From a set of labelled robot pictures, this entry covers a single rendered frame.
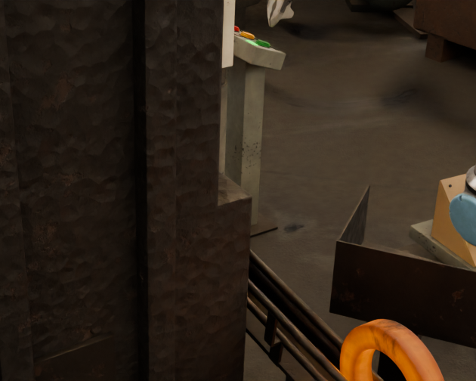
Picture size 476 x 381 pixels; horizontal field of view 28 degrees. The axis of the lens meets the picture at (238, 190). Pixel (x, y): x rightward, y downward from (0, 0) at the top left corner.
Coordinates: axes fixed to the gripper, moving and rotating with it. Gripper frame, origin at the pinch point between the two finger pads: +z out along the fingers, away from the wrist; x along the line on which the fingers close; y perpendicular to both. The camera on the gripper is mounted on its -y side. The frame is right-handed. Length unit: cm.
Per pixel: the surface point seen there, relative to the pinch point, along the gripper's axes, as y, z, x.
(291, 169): 54, 51, 28
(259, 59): -3.1, 9.8, -4.5
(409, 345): -76, 16, -135
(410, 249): 51, 50, -34
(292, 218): 36, 58, 1
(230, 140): 7.6, 37.8, 8.4
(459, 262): 43, 43, -57
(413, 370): -76, 18, -137
